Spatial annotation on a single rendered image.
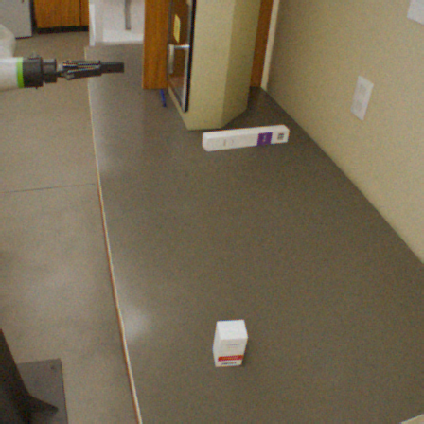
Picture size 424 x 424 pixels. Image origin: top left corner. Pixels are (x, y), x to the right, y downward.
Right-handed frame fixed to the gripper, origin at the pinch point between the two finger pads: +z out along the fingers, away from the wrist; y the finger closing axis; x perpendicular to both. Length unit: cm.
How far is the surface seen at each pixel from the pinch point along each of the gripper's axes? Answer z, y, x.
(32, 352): -41, -13, 114
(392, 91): 66, -43, -10
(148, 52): 16.0, 31.6, 5.3
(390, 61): 66, -39, -16
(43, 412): -37, -43, 113
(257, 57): 60, 32, 7
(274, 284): 25, -74, 20
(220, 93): 33.2, -5.4, 7.3
